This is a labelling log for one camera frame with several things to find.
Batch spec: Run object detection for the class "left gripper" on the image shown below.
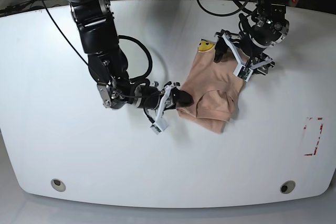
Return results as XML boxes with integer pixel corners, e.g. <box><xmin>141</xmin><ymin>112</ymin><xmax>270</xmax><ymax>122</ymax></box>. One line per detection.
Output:
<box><xmin>214</xmin><ymin>4</ymin><xmax>289</xmax><ymax>63</ymax></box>

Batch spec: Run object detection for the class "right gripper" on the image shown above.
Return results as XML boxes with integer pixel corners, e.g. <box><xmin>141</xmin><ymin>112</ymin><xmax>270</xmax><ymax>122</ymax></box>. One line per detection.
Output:
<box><xmin>97</xmin><ymin>81</ymin><xmax>194</xmax><ymax>110</ymax></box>

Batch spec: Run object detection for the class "peach T-shirt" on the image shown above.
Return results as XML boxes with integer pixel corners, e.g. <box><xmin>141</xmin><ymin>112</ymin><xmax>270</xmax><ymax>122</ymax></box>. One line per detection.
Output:
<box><xmin>177</xmin><ymin>39</ymin><xmax>245</xmax><ymax>134</ymax></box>

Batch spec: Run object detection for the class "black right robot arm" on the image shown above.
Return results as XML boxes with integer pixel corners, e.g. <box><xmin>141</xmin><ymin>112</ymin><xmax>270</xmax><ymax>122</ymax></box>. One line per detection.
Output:
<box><xmin>67</xmin><ymin>0</ymin><xmax>165</xmax><ymax>110</ymax></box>

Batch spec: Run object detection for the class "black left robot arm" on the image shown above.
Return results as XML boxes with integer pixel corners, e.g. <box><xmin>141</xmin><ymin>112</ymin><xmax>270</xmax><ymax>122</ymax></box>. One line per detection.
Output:
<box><xmin>236</xmin><ymin>0</ymin><xmax>289</xmax><ymax>64</ymax></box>

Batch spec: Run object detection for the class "red tape rectangle marking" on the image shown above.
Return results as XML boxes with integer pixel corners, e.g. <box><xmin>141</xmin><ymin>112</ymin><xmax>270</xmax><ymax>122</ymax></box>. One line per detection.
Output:
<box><xmin>301</xmin><ymin>117</ymin><xmax>324</xmax><ymax>157</ymax></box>

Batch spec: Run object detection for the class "right table grommet hole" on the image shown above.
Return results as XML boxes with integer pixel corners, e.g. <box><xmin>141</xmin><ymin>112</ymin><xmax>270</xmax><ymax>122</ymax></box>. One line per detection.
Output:
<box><xmin>280</xmin><ymin>180</ymin><xmax>296</xmax><ymax>194</ymax></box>

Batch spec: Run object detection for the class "table grommet hole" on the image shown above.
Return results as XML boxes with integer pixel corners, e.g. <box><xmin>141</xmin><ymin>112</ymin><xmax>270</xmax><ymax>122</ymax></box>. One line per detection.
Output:
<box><xmin>51</xmin><ymin>179</ymin><xmax>66</xmax><ymax>192</ymax></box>
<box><xmin>280</xmin><ymin>180</ymin><xmax>296</xmax><ymax>194</ymax></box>

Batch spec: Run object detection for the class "left table grommet hole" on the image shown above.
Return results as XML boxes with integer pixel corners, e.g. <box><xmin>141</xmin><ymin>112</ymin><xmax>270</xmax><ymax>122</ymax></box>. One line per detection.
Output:
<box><xmin>51</xmin><ymin>179</ymin><xmax>66</xmax><ymax>192</ymax></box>

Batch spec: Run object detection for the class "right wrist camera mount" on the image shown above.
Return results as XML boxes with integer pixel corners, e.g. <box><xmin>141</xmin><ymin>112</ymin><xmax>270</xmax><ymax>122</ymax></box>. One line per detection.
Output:
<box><xmin>143</xmin><ymin>82</ymin><xmax>180</xmax><ymax>135</ymax></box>

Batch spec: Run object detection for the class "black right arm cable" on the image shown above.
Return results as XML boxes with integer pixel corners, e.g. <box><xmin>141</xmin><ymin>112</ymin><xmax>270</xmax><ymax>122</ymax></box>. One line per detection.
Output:
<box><xmin>31</xmin><ymin>0</ymin><xmax>169</xmax><ymax>99</ymax></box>

